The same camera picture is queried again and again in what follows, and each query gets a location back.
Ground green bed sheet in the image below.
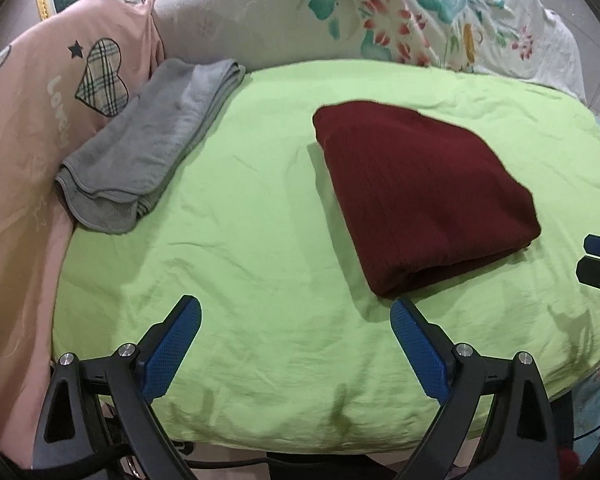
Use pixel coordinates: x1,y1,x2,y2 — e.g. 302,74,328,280
51,58,600,453

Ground pink heart-print quilt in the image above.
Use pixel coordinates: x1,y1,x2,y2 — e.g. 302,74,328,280
0,0,166,471

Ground white floral pillow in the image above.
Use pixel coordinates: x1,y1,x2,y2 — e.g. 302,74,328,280
152,0,588,106

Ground maroon knit sweater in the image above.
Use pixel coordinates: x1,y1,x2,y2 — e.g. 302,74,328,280
312,101,542,299

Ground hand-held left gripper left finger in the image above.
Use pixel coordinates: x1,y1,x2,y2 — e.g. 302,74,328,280
32,295,203,480

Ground black cable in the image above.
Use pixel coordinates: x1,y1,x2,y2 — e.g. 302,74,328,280
177,442,286,468

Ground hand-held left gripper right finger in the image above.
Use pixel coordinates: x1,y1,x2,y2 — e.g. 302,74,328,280
390,299,573,480

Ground grey towel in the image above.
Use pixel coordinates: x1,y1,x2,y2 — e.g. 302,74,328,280
55,58,247,235

